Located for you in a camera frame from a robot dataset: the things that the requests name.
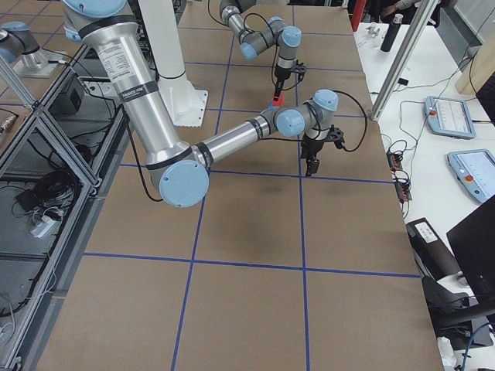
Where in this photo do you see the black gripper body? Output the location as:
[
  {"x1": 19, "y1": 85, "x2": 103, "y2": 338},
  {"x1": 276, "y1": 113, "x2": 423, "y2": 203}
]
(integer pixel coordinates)
[
  {"x1": 301, "y1": 131, "x2": 329, "y2": 159},
  {"x1": 275, "y1": 64, "x2": 292, "y2": 82}
]

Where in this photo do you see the red foam block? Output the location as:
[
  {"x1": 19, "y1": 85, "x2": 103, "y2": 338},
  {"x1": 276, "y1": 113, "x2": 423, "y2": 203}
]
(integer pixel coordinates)
[{"x1": 271, "y1": 94, "x2": 284, "y2": 107}]

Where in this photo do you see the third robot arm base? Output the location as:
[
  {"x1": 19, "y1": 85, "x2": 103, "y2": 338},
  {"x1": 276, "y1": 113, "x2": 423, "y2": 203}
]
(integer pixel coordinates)
[{"x1": 1, "y1": 21, "x2": 57, "y2": 79}]

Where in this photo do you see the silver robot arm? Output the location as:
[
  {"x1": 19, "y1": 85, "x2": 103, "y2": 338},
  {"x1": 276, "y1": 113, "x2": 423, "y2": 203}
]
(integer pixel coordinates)
[
  {"x1": 64, "y1": 1, "x2": 339, "y2": 208},
  {"x1": 219, "y1": 1, "x2": 306, "y2": 107}
]

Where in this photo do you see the black power strip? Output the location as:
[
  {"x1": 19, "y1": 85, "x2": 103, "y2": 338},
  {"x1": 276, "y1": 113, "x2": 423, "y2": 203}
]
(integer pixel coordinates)
[{"x1": 387, "y1": 151, "x2": 412, "y2": 203}]

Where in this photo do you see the black water bottle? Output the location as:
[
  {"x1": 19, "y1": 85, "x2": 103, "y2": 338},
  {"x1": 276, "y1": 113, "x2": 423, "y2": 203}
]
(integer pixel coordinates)
[{"x1": 381, "y1": 14, "x2": 403, "y2": 52}]

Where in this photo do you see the far teach pendant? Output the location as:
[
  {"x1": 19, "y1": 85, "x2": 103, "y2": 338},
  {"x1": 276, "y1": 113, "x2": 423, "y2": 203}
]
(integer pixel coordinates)
[{"x1": 425, "y1": 96, "x2": 476, "y2": 140}]

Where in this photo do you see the teach pendant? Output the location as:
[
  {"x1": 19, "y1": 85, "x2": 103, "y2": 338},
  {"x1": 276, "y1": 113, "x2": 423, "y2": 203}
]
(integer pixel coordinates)
[
  {"x1": 447, "y1": 148, "x2": 494, "y2": 203},
  {"x1": 425, "y1": 96, "x2": 476, "y2": 140}
]

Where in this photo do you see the near teach pendant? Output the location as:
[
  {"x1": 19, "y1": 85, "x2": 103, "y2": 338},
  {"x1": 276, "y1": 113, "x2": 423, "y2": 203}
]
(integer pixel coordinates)
[{"x1": 447, "y1": 148, "x2": 494, "y2": 203}]

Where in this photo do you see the black box with label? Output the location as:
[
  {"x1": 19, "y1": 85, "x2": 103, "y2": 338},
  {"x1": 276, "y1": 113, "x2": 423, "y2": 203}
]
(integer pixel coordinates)
[{"x1": 406, "y1": 218, "x2": 461, "y2": 281}]

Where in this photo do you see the black monitor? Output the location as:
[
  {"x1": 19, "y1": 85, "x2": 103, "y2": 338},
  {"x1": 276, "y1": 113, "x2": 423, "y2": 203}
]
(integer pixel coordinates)
[{"x1": 447, "y1": 196, "x2": 494, "y2": 301}]

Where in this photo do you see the wooden board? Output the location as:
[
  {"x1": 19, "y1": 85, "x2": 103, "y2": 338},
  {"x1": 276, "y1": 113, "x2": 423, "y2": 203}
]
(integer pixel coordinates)
[{"x1": 455, "y1": 32, "x2": 494, "y2": 95}]

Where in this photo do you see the white power strip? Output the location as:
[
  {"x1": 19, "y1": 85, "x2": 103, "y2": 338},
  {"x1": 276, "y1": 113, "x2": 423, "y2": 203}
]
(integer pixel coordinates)
[{"x1": 30, "y1": 216, "x2": 56, "y2": 238}]

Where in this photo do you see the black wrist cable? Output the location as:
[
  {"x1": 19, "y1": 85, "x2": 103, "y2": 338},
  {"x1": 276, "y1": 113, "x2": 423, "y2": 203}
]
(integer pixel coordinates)
[{"x1": 332, "y1": 90, "x2": 368, "y2": 152}]

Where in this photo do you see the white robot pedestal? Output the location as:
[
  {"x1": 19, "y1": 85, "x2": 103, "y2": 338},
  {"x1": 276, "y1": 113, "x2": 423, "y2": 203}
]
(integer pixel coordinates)
[{"x1": 138, "y1": 0, "x2": 208, "y2": 128}]

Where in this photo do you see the aluminium frame post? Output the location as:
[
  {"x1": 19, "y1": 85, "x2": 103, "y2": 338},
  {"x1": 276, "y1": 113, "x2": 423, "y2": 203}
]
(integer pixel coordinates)
[{"x1": 370, "y1": 0, "x2": 437, "y2": 121}]

